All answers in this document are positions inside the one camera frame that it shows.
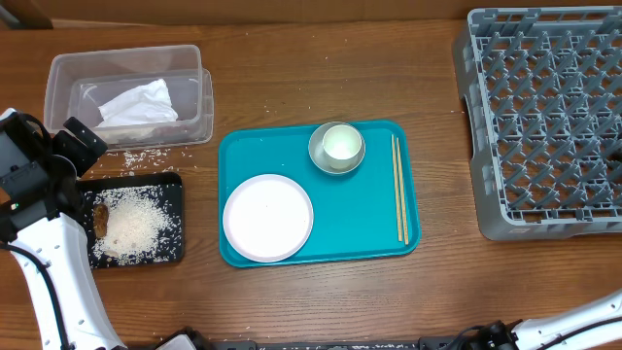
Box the grey dishwasher rack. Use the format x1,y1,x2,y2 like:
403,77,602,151
453,6,621,241

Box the brown food scrap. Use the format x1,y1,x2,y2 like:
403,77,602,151
93,203,109,239

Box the scattered rice grains on table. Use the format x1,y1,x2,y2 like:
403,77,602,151
88,147,199,178

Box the wooden chopstick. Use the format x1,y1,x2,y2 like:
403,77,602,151
391,134,403,242
396,138,409,245

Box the rice pile on tray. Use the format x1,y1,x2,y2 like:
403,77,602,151
89,184,184,266

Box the clear plastic bin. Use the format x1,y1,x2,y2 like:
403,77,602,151
44,45,214,150

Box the teal serving tray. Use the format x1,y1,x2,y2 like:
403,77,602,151
218,121,422,264

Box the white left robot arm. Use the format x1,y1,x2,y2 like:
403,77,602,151
1,108,124,349

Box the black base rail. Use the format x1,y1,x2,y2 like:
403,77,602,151
150,328,458,350

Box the black plastic tray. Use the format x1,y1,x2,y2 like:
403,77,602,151
77,171,186,269

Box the white paper cup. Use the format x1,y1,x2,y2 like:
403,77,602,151
322,124,363,170

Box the white napkin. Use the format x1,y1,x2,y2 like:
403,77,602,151
98,79,179,127

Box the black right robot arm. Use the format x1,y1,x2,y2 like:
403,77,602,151
445,291,621,350

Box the large white plate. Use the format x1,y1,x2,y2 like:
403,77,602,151
222,174,314,263

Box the grey bowl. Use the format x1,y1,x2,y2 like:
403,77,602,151
308,122,365,175

